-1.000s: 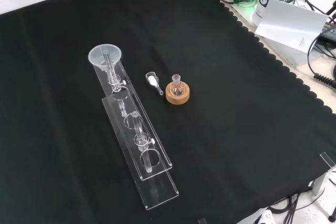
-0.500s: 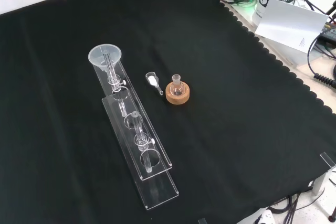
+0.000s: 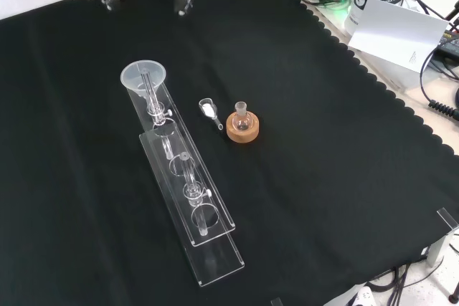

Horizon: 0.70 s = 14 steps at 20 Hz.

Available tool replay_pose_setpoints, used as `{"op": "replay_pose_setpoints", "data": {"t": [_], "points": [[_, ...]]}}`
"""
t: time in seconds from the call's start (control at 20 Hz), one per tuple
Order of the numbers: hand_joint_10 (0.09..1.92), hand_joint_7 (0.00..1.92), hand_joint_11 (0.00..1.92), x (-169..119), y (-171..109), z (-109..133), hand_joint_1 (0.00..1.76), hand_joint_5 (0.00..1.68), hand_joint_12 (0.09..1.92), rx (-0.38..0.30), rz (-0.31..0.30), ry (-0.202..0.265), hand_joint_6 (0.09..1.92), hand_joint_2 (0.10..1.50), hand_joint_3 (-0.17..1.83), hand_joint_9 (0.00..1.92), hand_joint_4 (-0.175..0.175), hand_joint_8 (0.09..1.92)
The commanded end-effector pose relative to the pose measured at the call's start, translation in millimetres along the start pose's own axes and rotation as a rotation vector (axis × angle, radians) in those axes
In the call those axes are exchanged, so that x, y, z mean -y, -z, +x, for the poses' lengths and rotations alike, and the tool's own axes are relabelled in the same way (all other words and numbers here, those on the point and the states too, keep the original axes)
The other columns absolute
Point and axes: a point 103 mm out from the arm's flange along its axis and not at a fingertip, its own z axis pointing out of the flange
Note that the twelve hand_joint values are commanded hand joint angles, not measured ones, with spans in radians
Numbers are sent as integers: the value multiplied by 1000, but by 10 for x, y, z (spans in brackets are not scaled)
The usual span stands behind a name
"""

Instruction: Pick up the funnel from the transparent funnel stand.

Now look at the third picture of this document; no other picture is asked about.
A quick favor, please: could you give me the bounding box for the black coiled cable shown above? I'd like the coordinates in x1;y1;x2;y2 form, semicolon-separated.
428;99;459;120

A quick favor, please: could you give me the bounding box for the black cable bundle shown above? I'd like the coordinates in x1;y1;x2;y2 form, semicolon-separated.
365;262;431;306

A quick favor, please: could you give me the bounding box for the grey metal post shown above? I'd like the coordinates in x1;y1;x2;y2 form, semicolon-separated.
426;227;459;267

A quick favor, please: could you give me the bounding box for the cork ring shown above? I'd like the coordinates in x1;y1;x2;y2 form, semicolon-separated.
225;110;260;145

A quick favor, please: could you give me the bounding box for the white card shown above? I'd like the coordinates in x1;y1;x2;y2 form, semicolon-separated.
347;0;450;74

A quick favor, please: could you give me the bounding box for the clear acrylic funnel stand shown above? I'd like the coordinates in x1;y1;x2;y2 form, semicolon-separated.
123;67;247;288

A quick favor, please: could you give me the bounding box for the glass weighing funnel with powder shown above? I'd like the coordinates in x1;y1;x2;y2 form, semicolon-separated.
198;97;224;130

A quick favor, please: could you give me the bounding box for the black bench cloth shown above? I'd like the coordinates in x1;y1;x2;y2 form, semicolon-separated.
0;0;459;306

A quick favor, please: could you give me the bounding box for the small round-bottom glass flask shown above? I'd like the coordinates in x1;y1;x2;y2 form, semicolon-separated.
231;101;251;132

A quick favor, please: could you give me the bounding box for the white power strip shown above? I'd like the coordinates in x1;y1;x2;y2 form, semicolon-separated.
346;284;376;306

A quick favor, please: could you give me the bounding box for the translucent plastic funnel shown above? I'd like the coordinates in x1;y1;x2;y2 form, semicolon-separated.
120;58;169;105

